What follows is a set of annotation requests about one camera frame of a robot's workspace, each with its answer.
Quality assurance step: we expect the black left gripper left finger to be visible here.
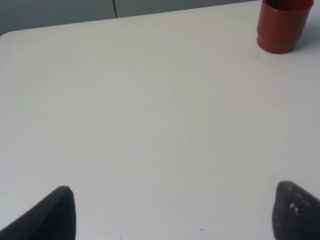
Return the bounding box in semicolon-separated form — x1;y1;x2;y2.
0;186;77;240

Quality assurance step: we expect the red plastic cup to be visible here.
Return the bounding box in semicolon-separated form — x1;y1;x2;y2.
256;0;314;54

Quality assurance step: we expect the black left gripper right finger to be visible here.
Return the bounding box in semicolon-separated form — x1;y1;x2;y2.
272;181;320;240

